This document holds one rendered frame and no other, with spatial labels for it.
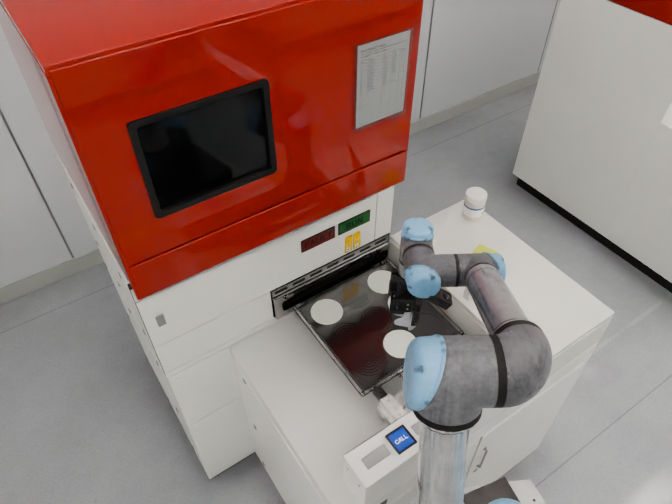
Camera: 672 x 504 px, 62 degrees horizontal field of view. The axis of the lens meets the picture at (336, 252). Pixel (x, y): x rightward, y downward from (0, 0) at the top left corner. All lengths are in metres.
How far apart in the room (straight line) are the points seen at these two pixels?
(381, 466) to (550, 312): 0.69
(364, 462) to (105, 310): 1.99
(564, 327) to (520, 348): 0.81
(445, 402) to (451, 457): 0.14
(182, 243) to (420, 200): 2.35
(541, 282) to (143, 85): 1.26
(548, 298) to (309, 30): 1.04
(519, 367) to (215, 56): 0.77
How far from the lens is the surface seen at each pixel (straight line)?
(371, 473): 1.40
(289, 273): 1.67
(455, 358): 0.88
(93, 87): 1.08
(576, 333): 1.72
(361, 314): 1.71
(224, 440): 2.20
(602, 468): 2.67
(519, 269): 1.83
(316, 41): 1.24
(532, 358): 0.92
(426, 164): 3.79
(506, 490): 1.49
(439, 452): 1.00
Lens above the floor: 2.25
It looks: 46 degrees down
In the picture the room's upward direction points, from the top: straight up
